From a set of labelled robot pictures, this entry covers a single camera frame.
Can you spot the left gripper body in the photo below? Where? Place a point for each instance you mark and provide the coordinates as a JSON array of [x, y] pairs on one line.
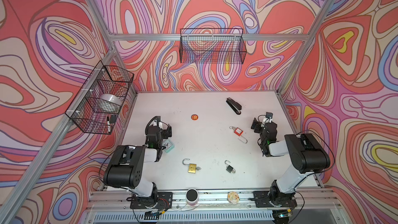
[[164, 135]]

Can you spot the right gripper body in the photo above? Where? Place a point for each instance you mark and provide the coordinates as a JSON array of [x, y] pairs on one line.
[[257, 129]]

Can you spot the brass padlock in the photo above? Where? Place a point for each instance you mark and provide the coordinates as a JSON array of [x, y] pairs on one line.
[[192, 168]]

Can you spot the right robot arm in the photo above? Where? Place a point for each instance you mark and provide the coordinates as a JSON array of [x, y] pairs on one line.
[[306, 154]]

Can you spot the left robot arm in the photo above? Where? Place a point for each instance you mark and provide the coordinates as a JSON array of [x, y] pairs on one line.
[[126, 167]]

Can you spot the mint green alarm clock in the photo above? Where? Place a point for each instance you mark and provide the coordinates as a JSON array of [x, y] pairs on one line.
[[167, 145]]

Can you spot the red padlock with keys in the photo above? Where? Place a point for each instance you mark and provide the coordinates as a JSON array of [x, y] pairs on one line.
[[239, 132]]

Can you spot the black stapler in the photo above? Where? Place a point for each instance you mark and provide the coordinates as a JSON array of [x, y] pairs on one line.
[[236, 107]]

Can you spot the small red round disc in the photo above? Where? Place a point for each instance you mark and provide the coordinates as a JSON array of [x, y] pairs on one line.
[[194, 117]]

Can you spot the small black padlock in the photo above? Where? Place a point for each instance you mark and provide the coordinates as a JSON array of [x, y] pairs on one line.
[[229, 168]]

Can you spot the black marker in basket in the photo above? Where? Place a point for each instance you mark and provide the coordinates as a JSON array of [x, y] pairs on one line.
[[108, 125]]

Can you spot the white tape roll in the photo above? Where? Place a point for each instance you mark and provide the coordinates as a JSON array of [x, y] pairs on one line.
[[109, 103]]

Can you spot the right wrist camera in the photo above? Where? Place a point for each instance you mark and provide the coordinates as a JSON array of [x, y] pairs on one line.
[[268, 117]]

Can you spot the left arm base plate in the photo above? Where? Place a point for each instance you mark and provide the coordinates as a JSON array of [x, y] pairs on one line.
[[160, 200]]

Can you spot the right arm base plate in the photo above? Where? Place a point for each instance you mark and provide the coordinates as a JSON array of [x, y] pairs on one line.
[[273, 199]]

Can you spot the black wire basket left wall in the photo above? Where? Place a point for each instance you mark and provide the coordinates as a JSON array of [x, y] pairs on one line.
[[84, 111]]

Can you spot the black wire basket wall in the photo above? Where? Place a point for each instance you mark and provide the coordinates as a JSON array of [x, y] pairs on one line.
[[212, 46], [84, 111]]

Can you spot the black wire basket back wall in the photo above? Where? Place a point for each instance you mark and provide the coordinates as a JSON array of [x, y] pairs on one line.
[[212, 46]]

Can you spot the aluminium front rail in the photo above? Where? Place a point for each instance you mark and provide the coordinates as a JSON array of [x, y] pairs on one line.
[[212, 200]]

